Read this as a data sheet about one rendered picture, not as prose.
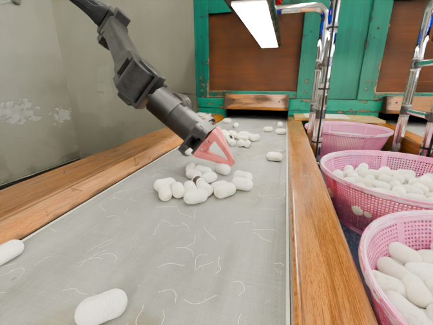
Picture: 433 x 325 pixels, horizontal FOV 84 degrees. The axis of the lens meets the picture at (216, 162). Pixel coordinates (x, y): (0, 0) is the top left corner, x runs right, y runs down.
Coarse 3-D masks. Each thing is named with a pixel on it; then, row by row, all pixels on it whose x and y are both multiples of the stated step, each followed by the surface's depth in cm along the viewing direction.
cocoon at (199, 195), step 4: (200, 188) 37; (188, 192) 36; (192, 192) 36; (196, 192) 36; (200, 192) 36; (204, 192) 36; (184, 196) 36; (188, 196) 36; (192, 196) 36; (196, 196) 36; (200, 196) 36; (204, 196) 36; (184, 200) 36; (188, 200) 35; (192, 200) 36; (196, 200) 36; (200, 200) 36; (204, 200) 37
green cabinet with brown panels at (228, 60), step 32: (288, 0) 101; (320, 0) 98; (352, 0) 96; (384, 0) 93; (416, 0) 91; (224, 32) 112; (288, 32) 106; (352, 32) 99; (384, 32) 96; (416, 32) 94; (224, 64) 117; (256, 64) 113; (288, 64) 109; (352, 64) 103; (384, 64) 100; (224, 96) 120; (352, 96) 106
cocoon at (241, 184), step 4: (232, 180) 41; (236, 180) 41; (240, 180) 41; (244, 180) 40; (248, 180) 40; (236, 184) 41; (240, 184) 40; (244, 184) 40; (248, 184) 40; (252, 184) 40; (236, 188) 41; (240, 188) 41; (244, 188) 40; (248, 188) 40
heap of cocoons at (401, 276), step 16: (400, 256) 26; (416, 256) 25; (432, 256) 26; (384, 272) 25; (400, 272) 23; (416, 272) 24; (432, 272) 24; (384, 288) 22; (400, 288) 22; (416, 288) 21; (432, 288) 23; (400, 304) 20; (416, 304) 21; (432, 304) 20; (416, 320) 19; (432, 320) 19
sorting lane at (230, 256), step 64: (256, 128) 96; (128, 192) 41; (256, 192) 41; (64, 256) 26; (128, 256) 26; (192, 256) 26; (256, 256) 26; (0, 320) 19; (64, 320) 19; (128, 320) 19; (192, 320) 19; (256, 320) 19
